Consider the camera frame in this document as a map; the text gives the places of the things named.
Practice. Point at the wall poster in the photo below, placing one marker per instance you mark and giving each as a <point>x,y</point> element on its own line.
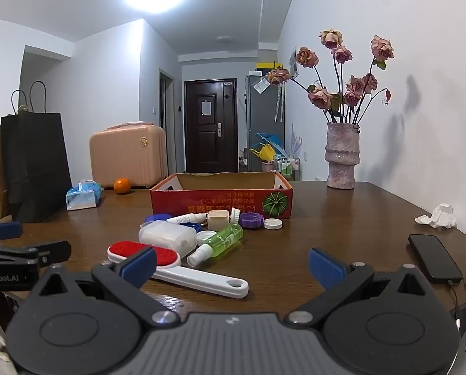
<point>293,61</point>

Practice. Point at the pink bucket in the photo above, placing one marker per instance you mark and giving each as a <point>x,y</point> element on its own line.
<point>268,166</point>

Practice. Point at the black smartphone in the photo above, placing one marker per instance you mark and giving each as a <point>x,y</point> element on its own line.
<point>434,258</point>

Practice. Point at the ribbed blue cap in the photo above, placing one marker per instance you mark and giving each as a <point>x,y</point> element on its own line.
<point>192,226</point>

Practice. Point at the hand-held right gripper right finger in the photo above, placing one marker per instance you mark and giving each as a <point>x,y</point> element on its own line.
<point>326,267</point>

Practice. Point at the dried pink roses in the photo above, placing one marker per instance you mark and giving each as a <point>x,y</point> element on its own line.
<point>320,97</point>

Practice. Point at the smooth blue lid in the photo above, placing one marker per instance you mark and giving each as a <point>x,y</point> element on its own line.
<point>158,217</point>

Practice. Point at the clear plastic swab box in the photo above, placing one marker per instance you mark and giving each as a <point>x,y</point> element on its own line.
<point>166,238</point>

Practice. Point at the orange fruit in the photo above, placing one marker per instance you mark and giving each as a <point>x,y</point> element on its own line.
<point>122,186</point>

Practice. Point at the green spray bottle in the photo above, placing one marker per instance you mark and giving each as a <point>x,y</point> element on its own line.
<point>223,240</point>

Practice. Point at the pink suitcase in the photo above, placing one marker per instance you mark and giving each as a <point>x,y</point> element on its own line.
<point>127,156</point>

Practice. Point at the black paper bag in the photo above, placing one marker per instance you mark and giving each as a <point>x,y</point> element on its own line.
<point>33,164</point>

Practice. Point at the small ceiling lamp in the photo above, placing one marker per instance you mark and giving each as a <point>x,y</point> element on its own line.
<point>224,39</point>

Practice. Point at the yellow box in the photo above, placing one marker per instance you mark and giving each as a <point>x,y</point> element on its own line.
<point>266,66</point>

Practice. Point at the purple flower wall decal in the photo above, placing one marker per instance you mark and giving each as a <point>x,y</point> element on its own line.
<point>296,140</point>

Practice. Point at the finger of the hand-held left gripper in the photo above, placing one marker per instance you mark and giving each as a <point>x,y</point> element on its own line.
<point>2,231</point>
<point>53,250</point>

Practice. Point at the white bottle cap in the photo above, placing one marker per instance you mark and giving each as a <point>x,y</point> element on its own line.
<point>235,215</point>
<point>204,236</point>
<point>273,224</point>

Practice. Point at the side room door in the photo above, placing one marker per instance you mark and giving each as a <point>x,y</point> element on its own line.
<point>166,125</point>

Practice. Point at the blue tissue pack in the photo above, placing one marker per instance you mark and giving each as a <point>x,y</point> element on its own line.
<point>82,197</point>

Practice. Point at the red cardboard box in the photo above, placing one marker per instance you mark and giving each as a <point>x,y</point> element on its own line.
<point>217,201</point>

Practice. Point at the grey refrigerator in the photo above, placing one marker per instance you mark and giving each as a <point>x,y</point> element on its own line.
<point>262,113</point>

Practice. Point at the white spray bottle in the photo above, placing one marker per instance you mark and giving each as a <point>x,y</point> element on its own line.
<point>186,218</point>

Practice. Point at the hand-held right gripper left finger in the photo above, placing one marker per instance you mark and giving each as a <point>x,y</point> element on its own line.
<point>139,265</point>

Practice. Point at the yellow and blue bundle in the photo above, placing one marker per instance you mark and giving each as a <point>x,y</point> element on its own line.
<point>266,148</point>

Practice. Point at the crumpled white tissue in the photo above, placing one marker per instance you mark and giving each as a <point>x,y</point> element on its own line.
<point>440,215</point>

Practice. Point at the cream cube charger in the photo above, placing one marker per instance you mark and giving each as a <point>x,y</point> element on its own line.
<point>218,220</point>

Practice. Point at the dark brown entrance door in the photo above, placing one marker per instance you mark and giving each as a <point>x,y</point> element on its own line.
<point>209,132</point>

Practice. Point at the purple bottle cap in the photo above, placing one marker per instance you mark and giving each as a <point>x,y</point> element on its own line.
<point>251,220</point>

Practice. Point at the red and white lint brush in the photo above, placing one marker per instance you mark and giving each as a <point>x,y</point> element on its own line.
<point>201,278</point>

